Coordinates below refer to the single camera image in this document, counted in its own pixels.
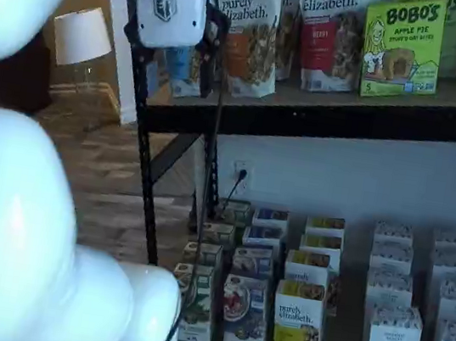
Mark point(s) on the red purely elizabeth granola bag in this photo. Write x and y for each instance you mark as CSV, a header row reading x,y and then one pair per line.
x,y
328,44

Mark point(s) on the green and white cereal box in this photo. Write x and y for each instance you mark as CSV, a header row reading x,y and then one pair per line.
x,y
199,316
237,211
204,255
220,233

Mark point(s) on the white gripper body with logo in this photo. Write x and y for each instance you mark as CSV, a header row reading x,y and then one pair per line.
x,y
171,3

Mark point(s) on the blue purely elizabeth granola bag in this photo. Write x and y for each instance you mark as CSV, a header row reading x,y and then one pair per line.
x,y
182,73

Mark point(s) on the orange purely elizabeth granola bag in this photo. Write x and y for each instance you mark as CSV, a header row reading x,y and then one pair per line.
x,y
249,53

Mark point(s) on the white door frame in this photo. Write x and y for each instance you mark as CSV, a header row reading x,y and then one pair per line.
x,y
119,34

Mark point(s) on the white shade floor lamp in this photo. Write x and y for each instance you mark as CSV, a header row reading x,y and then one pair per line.
x,y
80,37

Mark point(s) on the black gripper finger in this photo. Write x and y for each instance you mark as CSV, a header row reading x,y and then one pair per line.
x,y
210,48
134,34

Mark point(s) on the white wall outlet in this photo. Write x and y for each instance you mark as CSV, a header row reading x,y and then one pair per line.
x,y
250,167

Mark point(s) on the black metal shelf unit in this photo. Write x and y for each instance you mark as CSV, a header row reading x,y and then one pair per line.
x,y
303,124

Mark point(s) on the yellow purely elizabeth box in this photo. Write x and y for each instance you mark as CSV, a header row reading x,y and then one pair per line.
x,y
308,268
296,331
325,224
322,242

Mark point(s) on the blue and white cereal box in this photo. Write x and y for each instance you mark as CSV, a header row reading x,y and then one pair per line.
x,y
244,319
253,262
263,236

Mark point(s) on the half hidden granola bag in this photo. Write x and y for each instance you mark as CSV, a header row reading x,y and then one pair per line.
x,y
286,38

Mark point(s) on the green Bobo's oat bites box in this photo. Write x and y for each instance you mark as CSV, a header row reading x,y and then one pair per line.
x,y
452,41

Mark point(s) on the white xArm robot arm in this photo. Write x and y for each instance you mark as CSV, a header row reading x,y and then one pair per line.
x,y
8,232

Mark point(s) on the green Bobo's apple pie box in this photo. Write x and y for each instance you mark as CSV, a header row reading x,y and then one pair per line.
x,y
400,54

